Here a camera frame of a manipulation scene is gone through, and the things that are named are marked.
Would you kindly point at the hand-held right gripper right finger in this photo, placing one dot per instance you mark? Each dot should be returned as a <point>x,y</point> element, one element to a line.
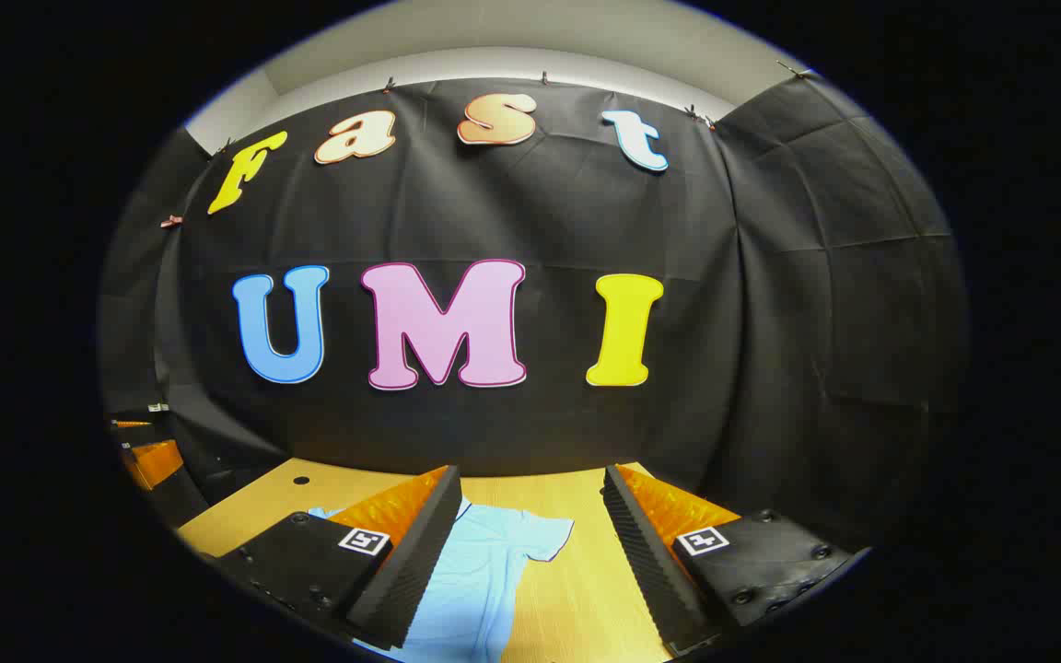
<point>646,571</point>

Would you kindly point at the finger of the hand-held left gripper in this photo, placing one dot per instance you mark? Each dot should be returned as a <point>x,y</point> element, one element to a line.
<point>139,431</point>
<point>155,463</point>

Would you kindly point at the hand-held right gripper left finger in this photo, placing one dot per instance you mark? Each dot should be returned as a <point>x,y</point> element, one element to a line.
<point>411,571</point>

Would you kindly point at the light blue T-shirt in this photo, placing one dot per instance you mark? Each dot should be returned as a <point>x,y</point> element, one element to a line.
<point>484,571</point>

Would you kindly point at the black backdrop cloth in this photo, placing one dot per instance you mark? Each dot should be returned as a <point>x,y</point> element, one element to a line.
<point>530,212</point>

